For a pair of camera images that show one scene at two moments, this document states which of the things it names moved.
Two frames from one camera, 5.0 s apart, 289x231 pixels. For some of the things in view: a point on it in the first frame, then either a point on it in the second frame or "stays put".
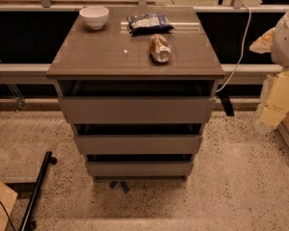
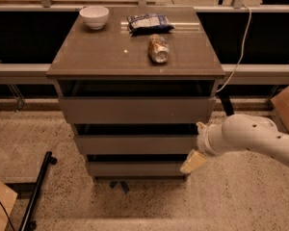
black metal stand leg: x=27 y=223 stays put
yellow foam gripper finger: x=264 y=42 → x=211 y=142
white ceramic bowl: x=95 y=16 stays put
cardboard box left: x=7 y=196 stays put
